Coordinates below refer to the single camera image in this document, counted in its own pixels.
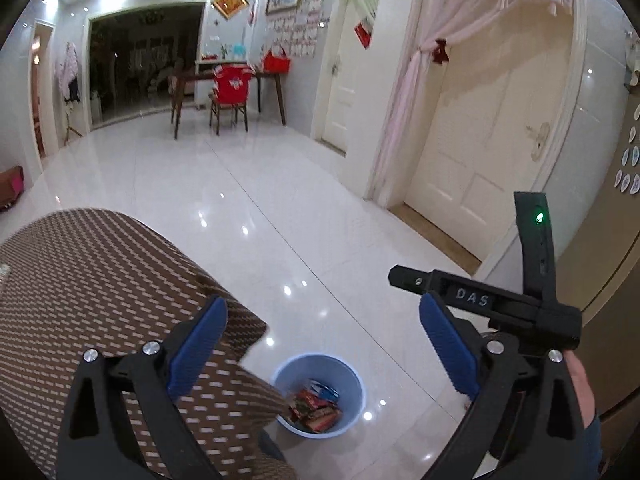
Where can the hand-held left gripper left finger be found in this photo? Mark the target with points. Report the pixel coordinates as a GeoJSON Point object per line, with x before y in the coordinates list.
{"type": "Point", "coordinates": [200, 345]}

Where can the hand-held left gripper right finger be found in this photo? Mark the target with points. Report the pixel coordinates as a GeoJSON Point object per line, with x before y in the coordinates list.
{"type": "Point", "coordinates": [445, 345]}

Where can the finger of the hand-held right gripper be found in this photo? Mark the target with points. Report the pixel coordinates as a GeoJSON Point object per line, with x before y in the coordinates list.
{"type": "Point", "coordinates": [465, 292]}

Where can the blue plastic bin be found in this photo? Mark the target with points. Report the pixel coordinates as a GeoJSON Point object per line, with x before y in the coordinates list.
{"type": "Point", "coordinates": [345, 380]}

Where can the red brown snack packet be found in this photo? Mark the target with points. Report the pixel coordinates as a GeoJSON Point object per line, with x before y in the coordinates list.
{"type": "Point", "coordinates": [312, 412]}

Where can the person's right forearm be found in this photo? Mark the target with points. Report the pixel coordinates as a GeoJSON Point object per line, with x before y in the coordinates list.
{"type": "Point", "coordinates": [594, 450]}

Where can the person's right hand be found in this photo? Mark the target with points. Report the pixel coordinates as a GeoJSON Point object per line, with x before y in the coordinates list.
{"type": "Point", "coordinates": [582, 390]}

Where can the brown refrigerator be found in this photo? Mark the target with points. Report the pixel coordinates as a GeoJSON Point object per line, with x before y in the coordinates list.
{"type": "Point", "coordinates": [610, 260]}

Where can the cream panel door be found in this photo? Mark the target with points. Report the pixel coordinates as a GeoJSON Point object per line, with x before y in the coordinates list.
{"type": "Point", "coordinates": [480, 150]}

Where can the group of white oval magnets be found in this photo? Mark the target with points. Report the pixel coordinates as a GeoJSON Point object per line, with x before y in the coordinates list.
{"type": "Point", "coordinates": [631, 155]}

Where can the pink curtain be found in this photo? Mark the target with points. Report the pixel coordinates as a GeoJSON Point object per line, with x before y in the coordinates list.
{"type": "Point", "coordinates": [400, 125]}

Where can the white door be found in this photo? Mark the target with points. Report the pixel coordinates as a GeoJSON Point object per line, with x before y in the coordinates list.
{"type": "Point", "coordinates": [345, 105]}

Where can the red curtain tie ornament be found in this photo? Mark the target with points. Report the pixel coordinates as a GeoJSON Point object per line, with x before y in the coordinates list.
{"type": "Point", "coordinates": [441, 51]}

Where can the wooden chair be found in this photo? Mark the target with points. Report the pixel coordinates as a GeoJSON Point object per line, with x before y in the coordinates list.
{"type": "Point", "coordinates": [227, 112]}
{"type": "Point", "coordinates": [176, 87]}

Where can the maroon box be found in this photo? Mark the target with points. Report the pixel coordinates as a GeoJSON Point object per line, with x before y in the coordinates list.
{"type": "Point", "coordinates": [10, 187]}

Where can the red shirt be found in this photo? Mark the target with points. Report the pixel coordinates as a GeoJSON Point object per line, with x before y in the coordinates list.
{"type": "Point", "coordinates": [232, 82]}

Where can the wooden dining table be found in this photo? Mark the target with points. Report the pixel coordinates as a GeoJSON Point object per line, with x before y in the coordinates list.
{"type": "Point", "coordinates": [200, 75]}

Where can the red paper door sign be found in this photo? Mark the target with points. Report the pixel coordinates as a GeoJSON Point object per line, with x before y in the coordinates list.
{"type": "Point", "coordinates": [363, 32]}

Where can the red bag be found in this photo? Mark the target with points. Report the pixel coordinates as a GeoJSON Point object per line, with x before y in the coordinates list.
{"type": "Point", "coordinates": [276, 61]}

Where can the dark wide doorway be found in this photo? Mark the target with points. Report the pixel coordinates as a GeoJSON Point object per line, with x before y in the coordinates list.
{"type": "Point", "coordinates": [145, 55]}

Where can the teal object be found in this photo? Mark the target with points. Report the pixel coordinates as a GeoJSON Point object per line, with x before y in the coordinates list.
{"type": "Point", "coordinates": [237, 52]}

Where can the clothes rack with pink clothes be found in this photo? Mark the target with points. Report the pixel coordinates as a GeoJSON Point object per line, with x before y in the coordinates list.
{"type": "Point", "coordinates": [70, 75]}

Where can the gold red framed picture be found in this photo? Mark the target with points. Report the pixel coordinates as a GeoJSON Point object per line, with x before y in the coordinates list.
{"type": "Point", "coordinates": [230, 2]}

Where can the group of pink wall papers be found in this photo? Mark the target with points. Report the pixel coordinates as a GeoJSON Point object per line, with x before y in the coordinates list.
{"type": "Point", "coordinates": [300, 32]}

